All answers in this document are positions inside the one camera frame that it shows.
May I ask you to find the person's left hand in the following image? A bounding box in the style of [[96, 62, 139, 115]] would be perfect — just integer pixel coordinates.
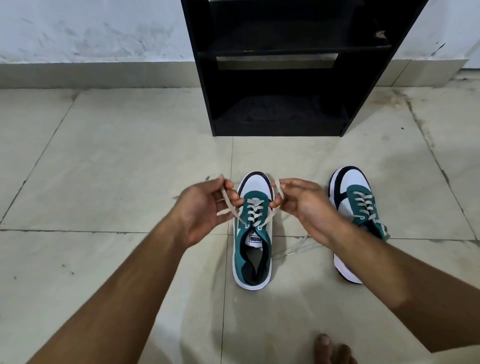
[[169, 175, 245, 249]]

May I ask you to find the person's right hand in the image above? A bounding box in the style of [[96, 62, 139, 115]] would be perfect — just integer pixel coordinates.
[[269, 178, 340, 249]]

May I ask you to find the beige shoelace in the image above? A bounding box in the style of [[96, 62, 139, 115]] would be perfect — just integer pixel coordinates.
[[352, 190, 391, 241], [216, 174, 320, 261]]

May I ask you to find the person's left forearm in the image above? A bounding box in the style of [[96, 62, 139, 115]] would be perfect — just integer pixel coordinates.
[[27, 215, 194, 364]]

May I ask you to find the person's right forearm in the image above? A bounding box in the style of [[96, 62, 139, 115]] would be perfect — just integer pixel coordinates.
[[319, 221, 480, 354]]

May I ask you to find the green and white sneaker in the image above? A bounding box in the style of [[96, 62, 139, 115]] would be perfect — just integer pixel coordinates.
[[232, 171, 275, 291], [328, 166, 391, 285]]

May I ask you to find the black wooden shoe rack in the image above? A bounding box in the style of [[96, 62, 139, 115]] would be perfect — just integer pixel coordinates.
[[180, 0, 429, 137]]

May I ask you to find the person's bare foot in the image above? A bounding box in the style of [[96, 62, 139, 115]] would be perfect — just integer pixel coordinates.
[[313, 333, 358, 364]]

